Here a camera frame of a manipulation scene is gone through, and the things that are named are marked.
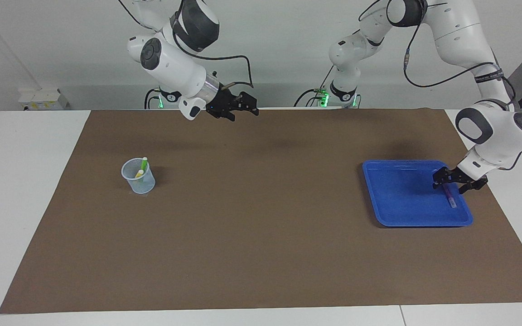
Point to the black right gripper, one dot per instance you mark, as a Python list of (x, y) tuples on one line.
[(224, 103)]

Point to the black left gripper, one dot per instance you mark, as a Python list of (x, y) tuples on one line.
[(460, 176)]

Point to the purple pen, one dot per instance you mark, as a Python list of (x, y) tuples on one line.
[(450, 198)]

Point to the green pen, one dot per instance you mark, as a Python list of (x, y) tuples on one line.
[(144, 164)]

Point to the yellow pen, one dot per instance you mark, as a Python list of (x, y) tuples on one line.
[(139, 173)]

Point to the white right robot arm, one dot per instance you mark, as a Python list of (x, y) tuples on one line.
[(175, 63)]

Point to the blue plastic tray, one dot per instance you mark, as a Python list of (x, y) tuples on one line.
[(401, 199)]

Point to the translucent plastic cup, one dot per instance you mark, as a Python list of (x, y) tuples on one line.
[(141, 184)]

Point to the brown table mat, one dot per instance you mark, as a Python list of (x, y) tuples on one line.
[(261, 235)]

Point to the white power strip box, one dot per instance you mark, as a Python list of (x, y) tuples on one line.
[(41, 99)]

